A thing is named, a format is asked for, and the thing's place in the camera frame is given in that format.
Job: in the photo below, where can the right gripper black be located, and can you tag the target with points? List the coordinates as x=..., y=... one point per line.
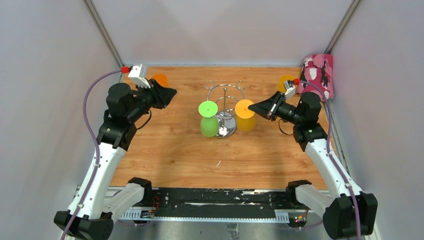
x=268, y=108

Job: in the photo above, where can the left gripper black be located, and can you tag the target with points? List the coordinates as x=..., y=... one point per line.
x=162, y=96

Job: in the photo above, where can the orange wine glass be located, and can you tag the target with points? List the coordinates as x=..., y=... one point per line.
x=161, y=79

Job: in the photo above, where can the yellow wine glass front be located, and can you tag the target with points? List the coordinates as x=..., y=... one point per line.
x=244, y=117

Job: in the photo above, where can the yellow wine glass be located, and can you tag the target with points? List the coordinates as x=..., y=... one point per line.
x=283, y=78
x=244, y=117

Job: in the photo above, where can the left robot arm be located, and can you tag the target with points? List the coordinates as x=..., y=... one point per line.
x=90, y=216

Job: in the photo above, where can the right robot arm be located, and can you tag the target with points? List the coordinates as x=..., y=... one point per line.
x=347, y=211

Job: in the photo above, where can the chrome wine glass rack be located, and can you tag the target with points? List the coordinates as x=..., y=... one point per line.
x=226, y=117

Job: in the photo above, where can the green wine glass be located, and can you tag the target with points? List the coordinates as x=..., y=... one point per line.
x=209, y=125

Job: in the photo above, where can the pink camouflage cloth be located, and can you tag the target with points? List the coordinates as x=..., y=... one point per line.
x=318, y=70

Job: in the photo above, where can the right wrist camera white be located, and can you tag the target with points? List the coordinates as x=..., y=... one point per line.
x=290, y=89

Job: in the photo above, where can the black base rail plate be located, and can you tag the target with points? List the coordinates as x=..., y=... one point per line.
x=221, y=203

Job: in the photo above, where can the aluminium frame rail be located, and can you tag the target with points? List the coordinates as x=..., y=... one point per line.
x=140, y=214

